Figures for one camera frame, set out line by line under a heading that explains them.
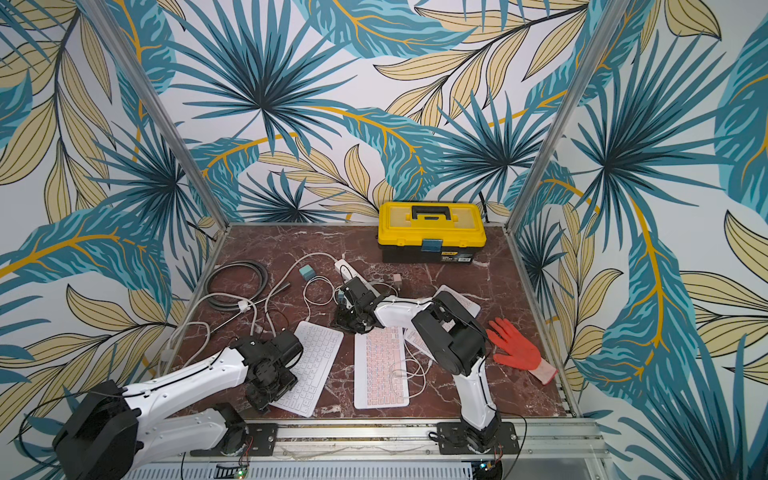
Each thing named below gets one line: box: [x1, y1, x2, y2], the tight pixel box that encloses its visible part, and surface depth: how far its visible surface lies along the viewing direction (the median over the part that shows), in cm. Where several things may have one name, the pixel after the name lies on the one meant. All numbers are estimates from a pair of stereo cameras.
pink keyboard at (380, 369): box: [354, 326, 410, 409], surface depth 86 cm
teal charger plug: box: [299, 264, 316, 281], surface depth 105 cm
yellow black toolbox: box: [377, 202, 487, 263], surface depth 100 cm
